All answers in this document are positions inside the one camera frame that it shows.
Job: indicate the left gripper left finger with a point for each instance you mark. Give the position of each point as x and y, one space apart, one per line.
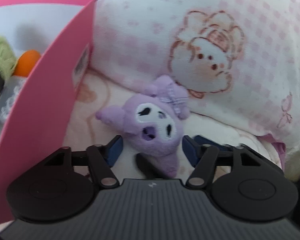
101 158

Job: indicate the orange makeup sponge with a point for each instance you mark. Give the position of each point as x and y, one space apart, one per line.
26 63

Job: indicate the pink checkered pillow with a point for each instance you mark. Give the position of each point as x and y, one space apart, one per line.
238 59

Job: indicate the pink cardboard box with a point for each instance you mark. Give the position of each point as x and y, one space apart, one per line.
62 31

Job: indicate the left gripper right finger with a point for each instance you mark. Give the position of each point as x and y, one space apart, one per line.
202 154

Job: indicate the purple plush toy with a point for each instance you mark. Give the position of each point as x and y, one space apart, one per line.
151 121

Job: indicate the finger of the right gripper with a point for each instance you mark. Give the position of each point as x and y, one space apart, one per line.
148 169
202 141

